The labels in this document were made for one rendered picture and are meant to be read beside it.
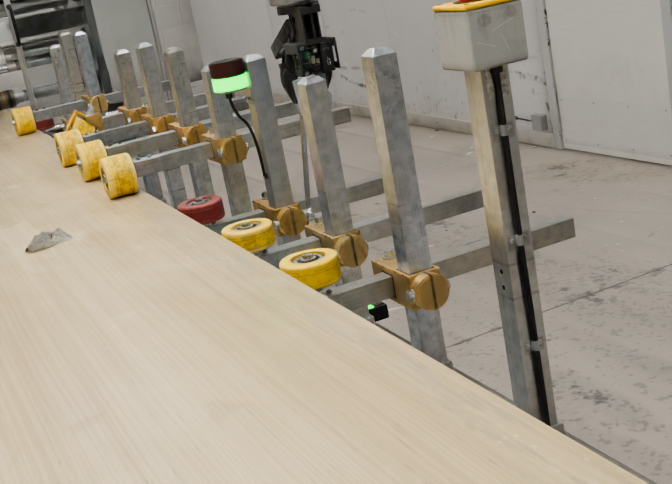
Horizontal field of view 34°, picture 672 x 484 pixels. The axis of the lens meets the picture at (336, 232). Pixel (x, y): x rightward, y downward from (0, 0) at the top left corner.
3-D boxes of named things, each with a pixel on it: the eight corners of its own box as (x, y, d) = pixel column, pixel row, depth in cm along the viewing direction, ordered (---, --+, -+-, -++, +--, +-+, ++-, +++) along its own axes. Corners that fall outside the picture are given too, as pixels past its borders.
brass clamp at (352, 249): (339, 245, 181) (333, 216, 180) (374, 261, 169) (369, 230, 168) (305, 255, 179) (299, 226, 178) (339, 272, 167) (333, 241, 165)
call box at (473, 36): (496, 63, 122) (486, -7, 120) (531, 65, 115) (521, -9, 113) (442, 76, 119) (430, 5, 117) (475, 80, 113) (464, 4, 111)
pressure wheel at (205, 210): (226, 249, 199) (213, 189, 196) (240, 258, 192) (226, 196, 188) (184, 262, 196) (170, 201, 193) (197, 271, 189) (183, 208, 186)
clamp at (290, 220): (281, 219, 203) (276, 193, 202) (309, 231, 191) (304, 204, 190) (254, 227, 201) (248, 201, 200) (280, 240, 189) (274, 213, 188)
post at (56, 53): (92, 179, 381) (58, 43, 368) (94, 181, 378) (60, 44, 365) (82, 182, 380) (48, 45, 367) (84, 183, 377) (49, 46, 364)
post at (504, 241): (544, 426, 132) (491, 59, 120) (568, 440, 128) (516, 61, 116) (513, 439, 130) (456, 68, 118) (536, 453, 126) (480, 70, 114)
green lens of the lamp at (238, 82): (241, 83, 189) (239, 71, 188) (253, 85, 184) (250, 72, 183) (209, 91, 187) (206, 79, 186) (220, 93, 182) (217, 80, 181)
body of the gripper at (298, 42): (301, 81, 179) (287, 8, 175) (282, 79, 186) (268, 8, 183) (343, 71, 181) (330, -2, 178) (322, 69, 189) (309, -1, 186)
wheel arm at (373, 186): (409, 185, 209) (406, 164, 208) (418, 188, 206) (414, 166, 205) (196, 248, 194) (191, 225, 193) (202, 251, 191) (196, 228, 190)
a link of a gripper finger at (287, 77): (289, 105, 185) (279, 54, 183) (285, 105, 186) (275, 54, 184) (314, 99, 187) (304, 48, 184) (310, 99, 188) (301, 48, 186)
